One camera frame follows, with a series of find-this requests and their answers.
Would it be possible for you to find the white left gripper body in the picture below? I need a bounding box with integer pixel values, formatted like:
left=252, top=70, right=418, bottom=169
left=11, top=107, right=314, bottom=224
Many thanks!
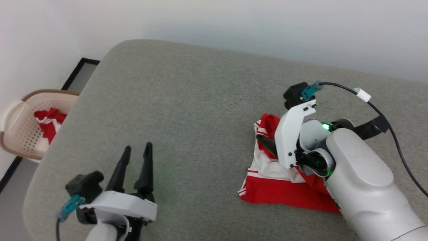
left=76, top=191, right=158, bottom=241

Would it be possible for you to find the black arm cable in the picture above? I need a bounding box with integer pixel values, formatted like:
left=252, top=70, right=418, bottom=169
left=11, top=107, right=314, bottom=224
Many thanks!
left=55, top=195, right=86, bottom=241
left=300, top=80, right=428, bottom=198

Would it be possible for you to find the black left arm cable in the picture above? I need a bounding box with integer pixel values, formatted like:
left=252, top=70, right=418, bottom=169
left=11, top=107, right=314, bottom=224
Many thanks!
left=55, top=195, right=86, bottom=241

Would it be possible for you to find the beige plastic laundry basket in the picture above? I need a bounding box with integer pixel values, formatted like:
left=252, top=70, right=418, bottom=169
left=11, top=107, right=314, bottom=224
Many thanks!
left=0, top=89, right=80, bottom=164

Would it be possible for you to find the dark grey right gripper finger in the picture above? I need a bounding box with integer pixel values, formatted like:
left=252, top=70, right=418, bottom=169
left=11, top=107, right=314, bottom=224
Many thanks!
left=256, top=134, right=279, bottom=158

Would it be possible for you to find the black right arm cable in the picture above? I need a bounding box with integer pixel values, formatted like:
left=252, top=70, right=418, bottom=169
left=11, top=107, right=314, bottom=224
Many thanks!
left=300, top=80, right=428, bottom=198

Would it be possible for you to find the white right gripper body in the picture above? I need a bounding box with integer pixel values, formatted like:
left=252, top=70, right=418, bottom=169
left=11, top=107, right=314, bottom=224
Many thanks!
left=274, top=99, right=318, bottom=169

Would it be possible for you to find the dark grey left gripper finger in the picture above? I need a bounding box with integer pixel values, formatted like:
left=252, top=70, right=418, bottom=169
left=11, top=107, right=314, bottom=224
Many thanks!
left=106, top=146, right=132, bottom=193
left=133, top=142, right=155, bottom=202

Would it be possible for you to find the black cable strap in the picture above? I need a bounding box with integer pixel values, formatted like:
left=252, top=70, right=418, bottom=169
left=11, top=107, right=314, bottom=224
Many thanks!
left=354, top=115, right=391, bottom=141

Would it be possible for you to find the black skirting strip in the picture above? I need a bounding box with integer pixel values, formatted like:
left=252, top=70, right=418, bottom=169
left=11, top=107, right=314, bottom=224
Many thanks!
left=0, top=58, right=101, bottom=194

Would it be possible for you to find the crumpled red white clothing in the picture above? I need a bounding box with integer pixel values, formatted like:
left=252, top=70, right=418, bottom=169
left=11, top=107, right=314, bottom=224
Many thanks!
left=33, top=107, right=68, bottom=151

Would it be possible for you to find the red garment with white stripes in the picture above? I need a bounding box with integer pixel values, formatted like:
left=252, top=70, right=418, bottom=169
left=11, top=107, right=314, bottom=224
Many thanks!
left=238, top=113, right=341, bottom=214

